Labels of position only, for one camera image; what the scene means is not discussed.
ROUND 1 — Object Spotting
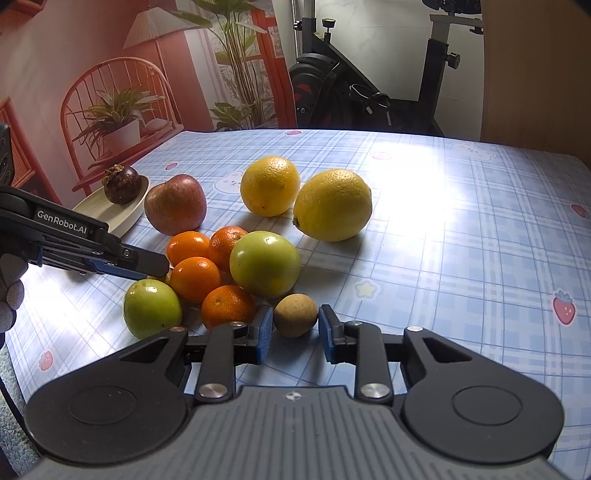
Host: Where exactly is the red apple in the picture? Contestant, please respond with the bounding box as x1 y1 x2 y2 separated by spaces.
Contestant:
144 174 206 236

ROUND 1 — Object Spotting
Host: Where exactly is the brown kiwi fruit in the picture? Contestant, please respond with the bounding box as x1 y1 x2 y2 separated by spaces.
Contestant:
273 294 318 338

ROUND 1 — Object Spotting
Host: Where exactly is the dark purple mangosteen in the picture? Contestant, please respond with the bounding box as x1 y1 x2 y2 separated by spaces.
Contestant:
102 164 141 205

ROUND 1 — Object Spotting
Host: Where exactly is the gloved left hand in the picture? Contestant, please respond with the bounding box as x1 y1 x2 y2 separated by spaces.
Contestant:
0 253 28 333

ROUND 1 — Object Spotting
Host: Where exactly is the tangerine upper left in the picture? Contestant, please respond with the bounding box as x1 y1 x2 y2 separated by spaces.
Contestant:
165 231 209 267

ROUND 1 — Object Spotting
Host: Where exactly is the tangerine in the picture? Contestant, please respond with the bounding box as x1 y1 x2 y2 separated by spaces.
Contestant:
165 231 209 267
169 257 221 304
207 226 247 272
200 285 256 330

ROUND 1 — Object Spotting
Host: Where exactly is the small green apple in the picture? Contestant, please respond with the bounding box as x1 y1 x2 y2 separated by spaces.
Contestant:
122 279 182 339

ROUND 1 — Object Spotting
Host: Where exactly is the tangerine lower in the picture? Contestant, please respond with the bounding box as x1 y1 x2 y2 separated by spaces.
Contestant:
200 285 256 330

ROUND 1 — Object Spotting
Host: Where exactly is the tangerine middle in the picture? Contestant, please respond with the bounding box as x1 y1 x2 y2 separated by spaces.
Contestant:
169 257 221 304

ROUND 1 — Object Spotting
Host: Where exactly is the beige oval plate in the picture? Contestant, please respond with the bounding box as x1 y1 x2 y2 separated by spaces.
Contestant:
73 175 150 238

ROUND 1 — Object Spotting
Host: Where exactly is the tangerine upper right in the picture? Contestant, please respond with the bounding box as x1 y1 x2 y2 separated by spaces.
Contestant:
207 226 247 272

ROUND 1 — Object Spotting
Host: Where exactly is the large green apple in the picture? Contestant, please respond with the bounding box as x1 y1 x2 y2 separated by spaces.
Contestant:
229 231 301 299

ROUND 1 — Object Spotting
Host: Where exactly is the round yellow orange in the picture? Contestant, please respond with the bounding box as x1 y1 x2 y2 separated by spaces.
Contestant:
240 156 301 217

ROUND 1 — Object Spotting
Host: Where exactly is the large yellow lemon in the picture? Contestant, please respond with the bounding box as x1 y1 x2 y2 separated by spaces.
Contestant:
293 169 373 243

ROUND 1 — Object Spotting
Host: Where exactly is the blue plaid tablecloth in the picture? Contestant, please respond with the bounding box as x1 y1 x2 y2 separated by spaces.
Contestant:
4 128 591 480

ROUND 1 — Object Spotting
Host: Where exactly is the black exercise bike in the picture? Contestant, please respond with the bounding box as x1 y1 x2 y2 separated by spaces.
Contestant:
315 1 484 141

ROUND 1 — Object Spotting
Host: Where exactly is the wooden wardrobe panel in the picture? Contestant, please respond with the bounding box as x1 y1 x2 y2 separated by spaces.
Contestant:
481 1 590 163

